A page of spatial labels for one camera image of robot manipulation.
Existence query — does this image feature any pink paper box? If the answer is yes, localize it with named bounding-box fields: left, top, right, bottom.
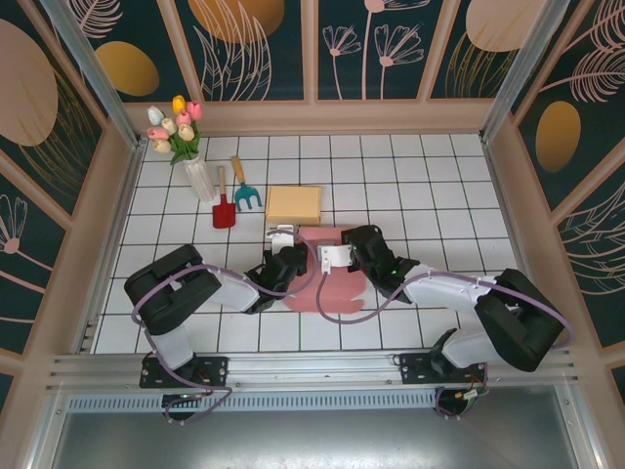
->
left=282, top=224, right=366, bottom=314

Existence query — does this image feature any yellow paper box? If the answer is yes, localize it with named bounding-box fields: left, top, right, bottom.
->
left=265, top=185, right=322, bottom=226

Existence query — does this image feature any white ribbed vase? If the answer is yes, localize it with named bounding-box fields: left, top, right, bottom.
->
left=183, top=156, right=218, bottom=202

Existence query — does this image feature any artificial tulip bouquet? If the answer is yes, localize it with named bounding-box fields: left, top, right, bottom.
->
left=146, top=95, right=204, bottom=167

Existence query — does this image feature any grey metal sheet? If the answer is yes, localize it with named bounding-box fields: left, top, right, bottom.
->
left=28, top=385, right=602, bottom=469

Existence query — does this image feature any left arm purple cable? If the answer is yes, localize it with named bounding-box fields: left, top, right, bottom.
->
left=132, top=232, right=309, bottom=425

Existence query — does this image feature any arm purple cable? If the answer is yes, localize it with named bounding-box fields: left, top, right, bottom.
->
left=132, top=232, right=309, bottom=425
left=315, top=268, right=575, bottom=422

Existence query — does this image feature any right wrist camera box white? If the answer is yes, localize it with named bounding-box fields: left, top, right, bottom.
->
left=316, top=243, right=355, bottom=275

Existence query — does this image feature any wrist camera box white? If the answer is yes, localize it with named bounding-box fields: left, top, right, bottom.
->
left=316, top=243, right=355, bottom=275
left=266, top=223, right=299, bottom=253

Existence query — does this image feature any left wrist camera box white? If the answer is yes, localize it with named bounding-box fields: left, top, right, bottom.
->
left=266, top=223, right=299, bottom=253

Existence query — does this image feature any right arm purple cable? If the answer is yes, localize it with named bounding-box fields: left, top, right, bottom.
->
left=315, top=268, right=575, bottom=422

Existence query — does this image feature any teal toy rake wooden handle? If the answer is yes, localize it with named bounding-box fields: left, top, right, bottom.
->
left=229, top=155, right=263, bottom=212

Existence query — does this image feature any red toy shovel wooden handle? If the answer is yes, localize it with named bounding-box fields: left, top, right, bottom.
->
left=211, top=165, right=237, bottom=230

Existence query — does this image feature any aluminium mounting rail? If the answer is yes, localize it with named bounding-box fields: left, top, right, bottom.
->
left=46, top=346, right=582, bottom=393

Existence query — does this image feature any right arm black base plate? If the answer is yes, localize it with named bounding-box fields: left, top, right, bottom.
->
left=393, top=349, right=489, bottom=387

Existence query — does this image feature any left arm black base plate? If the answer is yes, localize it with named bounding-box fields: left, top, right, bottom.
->
left=139, top=355, right=230, bottom=390

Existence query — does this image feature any grey slotted cable duct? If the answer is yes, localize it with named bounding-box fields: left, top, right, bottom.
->
left=65, top=394, right=440, bottom=413

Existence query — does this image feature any controller board with wires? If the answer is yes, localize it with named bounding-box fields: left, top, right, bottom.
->
left=453, top=373, right=491, bottom=409

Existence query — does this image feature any aluminium frame post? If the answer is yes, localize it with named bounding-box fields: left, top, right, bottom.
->
left=38, top=0, right=147, bottom=150
left=478, top=0, right=575, bottom=146

